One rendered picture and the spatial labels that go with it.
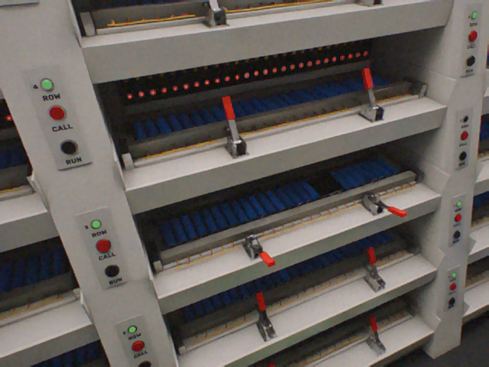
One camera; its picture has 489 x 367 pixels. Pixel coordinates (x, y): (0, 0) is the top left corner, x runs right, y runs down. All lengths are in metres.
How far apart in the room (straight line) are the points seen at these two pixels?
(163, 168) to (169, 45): 0.17
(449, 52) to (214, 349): 0.71
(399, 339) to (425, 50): 0.67
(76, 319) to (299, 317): 0.41
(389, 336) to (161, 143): 0.73
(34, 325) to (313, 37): 0.60
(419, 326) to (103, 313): 0.76
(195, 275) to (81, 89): 0.33
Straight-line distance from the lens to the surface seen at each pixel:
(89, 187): 0.49
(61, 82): 0.47
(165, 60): 0.48
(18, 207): 0.53
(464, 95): 0.79
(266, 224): 0.62
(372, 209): 0.71
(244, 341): 0.72
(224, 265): 0.59
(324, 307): 0.76
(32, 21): 0.47
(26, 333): 0.62
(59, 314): 0.62
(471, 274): 1.17
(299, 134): 0.58
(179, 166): 0.51
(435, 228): 0.86
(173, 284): 0.58
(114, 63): 0.47
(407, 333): 1.00
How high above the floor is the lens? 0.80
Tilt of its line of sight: 20 degrees down
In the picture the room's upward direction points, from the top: 9 degrees counter-clockwise
